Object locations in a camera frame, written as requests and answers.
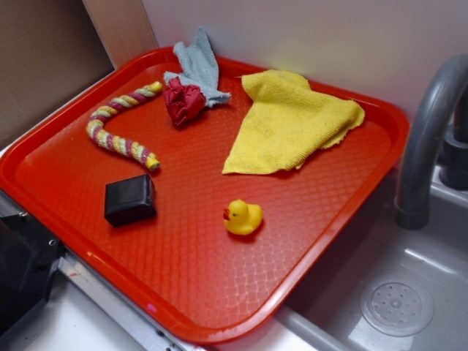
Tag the red plastic tray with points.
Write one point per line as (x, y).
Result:
(182, 267)

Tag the grey plastic sink basin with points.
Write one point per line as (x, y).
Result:
(381, 287)

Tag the twisted multicolour rope toy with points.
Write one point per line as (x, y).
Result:
(96, 131)

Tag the yellow towel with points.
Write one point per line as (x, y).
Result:
(286, 123)

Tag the grey sink faucet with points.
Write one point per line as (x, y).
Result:
(439, 130)

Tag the light blue cloth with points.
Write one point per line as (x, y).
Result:
(199, 68)

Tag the yellow rubber duck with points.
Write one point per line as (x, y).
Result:
(242, 218)

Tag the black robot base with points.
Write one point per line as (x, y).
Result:
(30, 256)

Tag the brown cardboard panel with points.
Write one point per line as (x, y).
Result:
(53, 50)

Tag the black rectangular block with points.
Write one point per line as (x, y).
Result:
(130, 200)

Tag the crumpled red cloth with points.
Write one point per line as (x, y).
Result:
(183, 102)

